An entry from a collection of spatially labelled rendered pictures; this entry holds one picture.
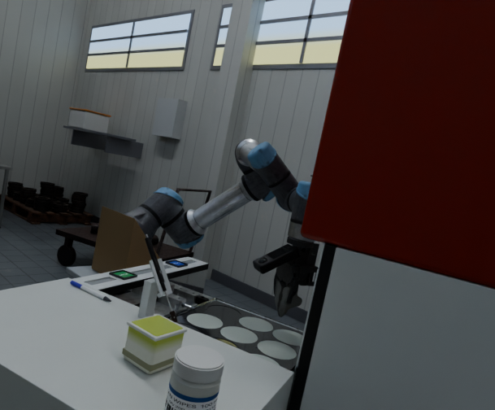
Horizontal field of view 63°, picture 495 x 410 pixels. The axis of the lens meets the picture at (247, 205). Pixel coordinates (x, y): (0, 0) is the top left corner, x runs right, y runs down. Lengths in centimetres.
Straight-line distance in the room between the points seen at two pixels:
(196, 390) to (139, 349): 18
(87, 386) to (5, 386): 13
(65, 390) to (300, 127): 372
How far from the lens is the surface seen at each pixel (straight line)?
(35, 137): 790
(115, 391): 69
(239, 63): 464
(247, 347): 106
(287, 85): 440
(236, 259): 454
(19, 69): 780
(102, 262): 168
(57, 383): 71
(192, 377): 58
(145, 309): 93
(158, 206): 162
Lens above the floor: 133
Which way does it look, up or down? 5 degrees down
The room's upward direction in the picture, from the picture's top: 11 degrees clockwise
